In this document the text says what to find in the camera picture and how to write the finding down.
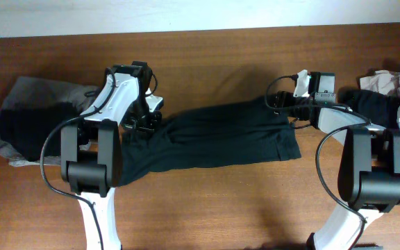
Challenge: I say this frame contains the right black cable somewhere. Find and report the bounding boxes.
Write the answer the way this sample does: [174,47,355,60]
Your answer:
[264,74,371,250]

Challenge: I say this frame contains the left black cable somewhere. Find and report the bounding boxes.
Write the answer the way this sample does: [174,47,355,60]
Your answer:
[39,67,159,250]

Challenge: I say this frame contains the black and red garment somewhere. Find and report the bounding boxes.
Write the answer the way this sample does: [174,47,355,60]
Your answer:
[339,90,400,129]

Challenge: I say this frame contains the black Nike t-shirt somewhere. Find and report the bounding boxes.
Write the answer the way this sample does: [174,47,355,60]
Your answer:
[119,97,301,185]

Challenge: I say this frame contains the black cable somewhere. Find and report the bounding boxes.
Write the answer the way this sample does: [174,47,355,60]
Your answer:
[39,67,159,250]
[264,74,371,250]

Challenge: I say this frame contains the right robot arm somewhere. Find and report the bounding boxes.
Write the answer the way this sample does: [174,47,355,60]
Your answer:
[265,71,400,250]

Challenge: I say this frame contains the white crumpled garment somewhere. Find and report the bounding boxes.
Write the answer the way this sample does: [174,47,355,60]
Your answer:
[360,70,400,97]

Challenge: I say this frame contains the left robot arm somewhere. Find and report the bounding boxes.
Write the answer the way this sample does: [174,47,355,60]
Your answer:
[60,61,163,249]

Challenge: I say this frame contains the black folded shirt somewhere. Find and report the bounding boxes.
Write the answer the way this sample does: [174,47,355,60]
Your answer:
[0,102,78,161]

